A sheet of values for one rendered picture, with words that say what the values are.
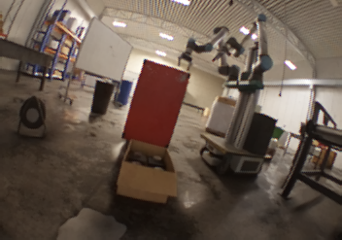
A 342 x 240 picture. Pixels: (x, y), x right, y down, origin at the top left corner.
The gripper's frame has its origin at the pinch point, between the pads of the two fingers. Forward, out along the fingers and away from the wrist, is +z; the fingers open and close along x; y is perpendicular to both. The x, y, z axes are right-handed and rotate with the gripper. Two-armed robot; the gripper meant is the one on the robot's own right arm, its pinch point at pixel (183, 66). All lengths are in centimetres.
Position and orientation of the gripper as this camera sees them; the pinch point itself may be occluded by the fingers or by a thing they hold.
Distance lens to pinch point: 155.0
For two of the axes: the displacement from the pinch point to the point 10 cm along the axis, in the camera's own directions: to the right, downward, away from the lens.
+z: -3.0, 9.5, 0.8
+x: 8.1, 2.0, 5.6
